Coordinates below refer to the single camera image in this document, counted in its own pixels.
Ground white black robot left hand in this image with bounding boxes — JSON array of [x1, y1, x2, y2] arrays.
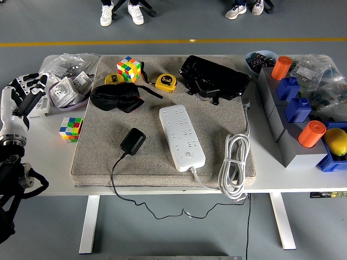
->
[[0, 72, 49, 135]]

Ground thin black plug cord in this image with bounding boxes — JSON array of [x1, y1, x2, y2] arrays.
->
[[109, 152, 249, 220]]

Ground black plug adapter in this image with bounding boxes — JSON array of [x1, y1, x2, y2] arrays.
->
[[120, 127, 147, 157]]

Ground white power strip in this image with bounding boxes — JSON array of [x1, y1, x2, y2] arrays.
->
[[159, 105, 207, 172]]

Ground white circuit breaker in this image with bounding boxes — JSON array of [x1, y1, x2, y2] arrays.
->
[[29, 93, 51, 119]]

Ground purple basket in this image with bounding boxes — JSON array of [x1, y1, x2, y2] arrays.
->
[[48, 77, 92, 113]]

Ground colourful puzzle cube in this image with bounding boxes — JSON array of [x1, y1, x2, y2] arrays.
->
[[117, 56, 142, 82], [59, 116, 83, 144]]

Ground clear bag of screws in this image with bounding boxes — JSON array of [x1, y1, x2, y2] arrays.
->
[[39, 53, 100, 82]]

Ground grey-brown mat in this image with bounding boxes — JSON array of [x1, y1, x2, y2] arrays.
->
[[70, 55, 256, 188]]

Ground black cloth pouch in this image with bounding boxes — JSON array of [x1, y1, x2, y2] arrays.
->
[[89, 82, 145, 114]]

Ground yellow tape measure metal clip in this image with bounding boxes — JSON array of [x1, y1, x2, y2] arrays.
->
[[104, 73, 125, 86]]

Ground white sneaker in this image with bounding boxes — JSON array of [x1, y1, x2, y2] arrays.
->
[[127, 2, 145, 26], [100, 2, 115, 27]]

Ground white table leg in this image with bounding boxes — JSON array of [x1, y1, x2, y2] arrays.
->
[[269, 192, 297, 251], [79, 194, 100, 255]]

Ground yellow tape measure black label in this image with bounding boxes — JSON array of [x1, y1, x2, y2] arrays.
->
[[155, 73, 177, 94]]

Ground black office chair base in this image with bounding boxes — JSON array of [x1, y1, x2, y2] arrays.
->
[[111, 0, 157, 20]]

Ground glossy black plastic tray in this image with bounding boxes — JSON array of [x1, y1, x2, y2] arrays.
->
[[179, 55, 252, 105]]

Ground light blue bowl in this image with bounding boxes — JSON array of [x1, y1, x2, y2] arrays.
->
[[245, 49, 279, 78]]

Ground grey sneaker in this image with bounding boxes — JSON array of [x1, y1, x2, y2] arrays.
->
[[252, 0, 265, 16], [224, 4, 247, 20]]

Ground orange cylinder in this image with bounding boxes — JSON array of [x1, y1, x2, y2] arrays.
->
[[271, 55, 293, 81], [298, 120, 327, 148]]

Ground blue block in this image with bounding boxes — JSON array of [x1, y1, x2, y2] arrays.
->
[[275, 76, 301, 102], [284, 97, 312, 124]]

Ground grey stepped box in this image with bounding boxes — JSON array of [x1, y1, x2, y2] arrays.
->
[[256, 67, 329, 169]]

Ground clear bags of parts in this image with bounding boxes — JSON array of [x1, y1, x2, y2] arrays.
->
[[288, 54, 347, 124]]

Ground blue storage bin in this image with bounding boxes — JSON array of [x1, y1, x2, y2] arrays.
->
[[316, 121, 347, 173]]

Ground yellow lemon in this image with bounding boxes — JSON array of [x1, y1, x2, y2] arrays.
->
[[323, 128, 347, 157]]

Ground black label strip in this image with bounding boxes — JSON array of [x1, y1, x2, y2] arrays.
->
[[310, 191, 347, 199]]

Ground white wall socket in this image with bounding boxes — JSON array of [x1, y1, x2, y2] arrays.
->
[[72, 70, 94, 95], [51, 77, 79, 108]]

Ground black wrist strap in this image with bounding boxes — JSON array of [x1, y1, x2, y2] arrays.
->
[[140, 61, 164, 99]]

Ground grey-white power strip cable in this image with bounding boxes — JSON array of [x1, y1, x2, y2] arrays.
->
[[189, 99, 252, 202]]

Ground black hanging cable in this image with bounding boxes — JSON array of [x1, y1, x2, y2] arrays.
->
[[245, 193, 252, 260]]

